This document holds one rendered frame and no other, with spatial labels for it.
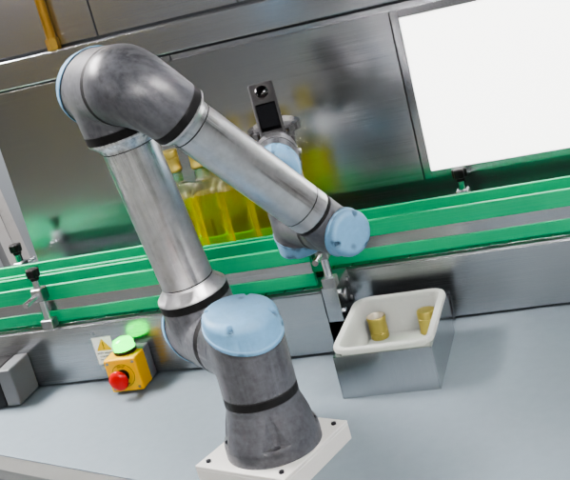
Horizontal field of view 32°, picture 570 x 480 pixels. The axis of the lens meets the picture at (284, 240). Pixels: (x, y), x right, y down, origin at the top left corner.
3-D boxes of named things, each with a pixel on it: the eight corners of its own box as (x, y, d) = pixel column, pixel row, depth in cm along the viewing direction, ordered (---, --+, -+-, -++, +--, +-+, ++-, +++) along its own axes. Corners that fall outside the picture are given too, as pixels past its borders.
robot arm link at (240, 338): (244, 413, 146) (220, 328, 142) (204, 390, 157) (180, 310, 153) (312, 380, 151) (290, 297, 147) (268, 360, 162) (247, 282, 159)
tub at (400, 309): (455, 329, 187) (446, 286, 184) (442, 387, 166) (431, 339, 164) (364, 339, 192) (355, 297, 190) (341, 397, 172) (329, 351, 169)
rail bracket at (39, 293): (63, 325, 206) (43, 265, 202) (47, 341, 199) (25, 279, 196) (47, 327, 207) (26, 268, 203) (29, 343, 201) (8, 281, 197)
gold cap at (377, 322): (363, 315, 188) (369, 336, 189) (367, 321, 184) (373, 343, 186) (383, 310, 188) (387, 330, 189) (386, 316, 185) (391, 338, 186)
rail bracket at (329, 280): (350, 263, 195) (335, 203, 192) (332, 298, 180) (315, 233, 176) (335, 266, 196) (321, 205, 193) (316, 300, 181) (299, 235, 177)
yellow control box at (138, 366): (158, 374, 202) (147, 341, 200) (144, 392, 195) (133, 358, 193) (127, 378, 204) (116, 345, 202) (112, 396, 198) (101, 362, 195)
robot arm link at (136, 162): (212, 392, 156) (68, 62, 139) (173, 370, 169) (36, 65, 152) (275, 353, 161) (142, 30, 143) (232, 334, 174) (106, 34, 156)
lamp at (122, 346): (140, 345, 199) (135, 330, 198) (130, 354, 195) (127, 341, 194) (120, 347, 201) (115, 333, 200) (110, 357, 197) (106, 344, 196)
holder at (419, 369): (458, 319, 192) (449, 281, 189) (441, 389, 167) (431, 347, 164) (370, 330, 197) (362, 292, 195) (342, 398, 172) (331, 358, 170)
